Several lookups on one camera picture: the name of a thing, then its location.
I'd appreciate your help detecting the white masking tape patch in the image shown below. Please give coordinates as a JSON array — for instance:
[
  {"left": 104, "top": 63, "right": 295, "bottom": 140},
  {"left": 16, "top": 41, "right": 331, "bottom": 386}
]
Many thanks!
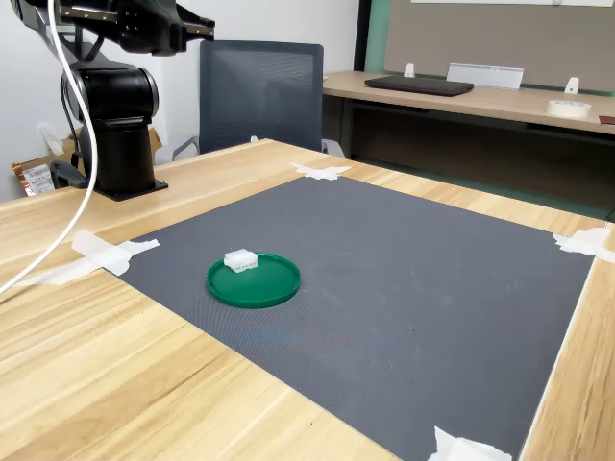
[
  {"left": 426, "top": 425, "right": 513, "bottom": 461},
  {"left": 552, "top": 227, "right": 615, "bottom": 266},
  {"left": 13, "top": 229, "right": 161, "bottom": 287},
  {"left": 289, "top": 161, "right": 353, "bottom": 183}
]

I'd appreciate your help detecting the grey-brown partition board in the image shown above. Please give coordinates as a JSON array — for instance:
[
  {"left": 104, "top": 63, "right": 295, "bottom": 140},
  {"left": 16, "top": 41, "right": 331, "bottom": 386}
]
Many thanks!
[{"left": 382, "top": 0, "right": 615, "bottom": 93}]

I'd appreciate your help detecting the dark grey mat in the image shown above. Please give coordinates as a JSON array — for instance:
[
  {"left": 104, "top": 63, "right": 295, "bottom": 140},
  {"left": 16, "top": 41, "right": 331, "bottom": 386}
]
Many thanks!
[{"left": 117, "top": 175, "right": 600, "bottom": 461}]

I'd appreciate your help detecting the round green lid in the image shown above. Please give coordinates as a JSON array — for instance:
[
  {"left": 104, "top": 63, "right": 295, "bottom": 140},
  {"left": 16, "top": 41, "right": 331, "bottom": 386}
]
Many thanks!
[{"left": 206, "top": 251, "right": 302, "bottom": 309}]

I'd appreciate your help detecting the beige office desk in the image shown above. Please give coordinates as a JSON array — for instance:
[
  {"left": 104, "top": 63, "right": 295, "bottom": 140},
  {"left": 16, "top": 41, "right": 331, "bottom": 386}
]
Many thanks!
[{"left": 322, "top": 70, "right": 615, "bottom": 212}]

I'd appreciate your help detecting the black closed laptop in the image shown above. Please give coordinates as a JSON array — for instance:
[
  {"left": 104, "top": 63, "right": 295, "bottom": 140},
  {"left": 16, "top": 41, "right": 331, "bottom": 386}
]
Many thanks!
[{"left": 363, "top": 74, "right": 476, "bottom": 98}]

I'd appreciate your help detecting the black arm base cable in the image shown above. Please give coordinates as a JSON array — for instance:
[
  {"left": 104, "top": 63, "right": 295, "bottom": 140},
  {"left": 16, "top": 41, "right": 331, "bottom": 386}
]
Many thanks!
[{"left": 59, "top": 28, "right": 105, "bottom": 167}]

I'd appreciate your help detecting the white barcode shipping label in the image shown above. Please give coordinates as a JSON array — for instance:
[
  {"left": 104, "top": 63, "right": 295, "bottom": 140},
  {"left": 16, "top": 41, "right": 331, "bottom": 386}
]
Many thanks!
[{"left": 20, "top": 162, "right": 54, "bottom": 197}]

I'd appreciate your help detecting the small white plastic terminal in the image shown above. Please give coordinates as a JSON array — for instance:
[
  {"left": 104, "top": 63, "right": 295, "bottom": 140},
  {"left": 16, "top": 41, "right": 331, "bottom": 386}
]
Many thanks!
[{"left": 223, "top": 248, "right": 259, "bottom": 276}]

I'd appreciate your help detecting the cream masking tape roll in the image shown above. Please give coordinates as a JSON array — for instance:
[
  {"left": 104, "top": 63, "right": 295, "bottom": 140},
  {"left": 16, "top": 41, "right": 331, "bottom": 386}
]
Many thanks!
[{"left": 545, "top": 99, "right": 593, "bottom": 119}]

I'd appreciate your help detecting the white camera cable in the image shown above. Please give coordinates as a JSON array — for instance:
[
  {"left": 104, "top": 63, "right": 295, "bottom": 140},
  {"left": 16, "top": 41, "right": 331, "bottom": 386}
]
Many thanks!
[{"left": 0, "top": 0, "right": 100, "bottom": 296}]

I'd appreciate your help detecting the brown cardboard box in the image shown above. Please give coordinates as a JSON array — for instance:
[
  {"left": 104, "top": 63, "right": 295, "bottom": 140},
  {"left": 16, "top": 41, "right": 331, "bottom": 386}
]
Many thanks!
[{"left": 11, "top": 125, "right": 163, "bottom": 199}]

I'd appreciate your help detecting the dark grey cable connector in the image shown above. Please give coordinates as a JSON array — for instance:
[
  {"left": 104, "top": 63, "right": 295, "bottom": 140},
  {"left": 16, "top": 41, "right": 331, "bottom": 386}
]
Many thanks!
[{"left": 49, "top": 159, "right": 89, "bottom": 190}]

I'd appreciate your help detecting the grey-blue office chair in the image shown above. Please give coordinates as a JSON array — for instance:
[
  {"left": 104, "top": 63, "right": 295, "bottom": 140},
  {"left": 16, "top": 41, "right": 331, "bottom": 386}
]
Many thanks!
[{"left": 171, "top": 39, "right": 348, "bottom": 162}]

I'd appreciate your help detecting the black vertical post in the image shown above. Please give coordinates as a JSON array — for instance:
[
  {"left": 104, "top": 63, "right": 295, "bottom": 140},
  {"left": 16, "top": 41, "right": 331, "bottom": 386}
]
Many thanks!
[{"left": 353, "top": 0, "right": 373, "bottom": 74}]

